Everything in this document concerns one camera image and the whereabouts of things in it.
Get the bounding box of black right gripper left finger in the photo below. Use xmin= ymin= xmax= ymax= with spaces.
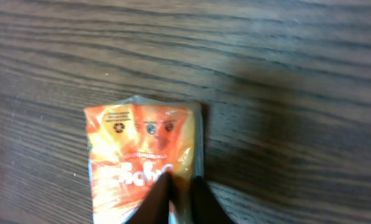
xmin=126 ymin=172 xmax=170 ymax=224

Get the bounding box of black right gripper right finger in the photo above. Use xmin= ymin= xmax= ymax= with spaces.
xmin=191 ymin=176 xmax=234 ymax=224

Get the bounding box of small orange box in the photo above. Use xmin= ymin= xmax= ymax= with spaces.
xmin=84 ymin=95 xmax=204 ymax=223

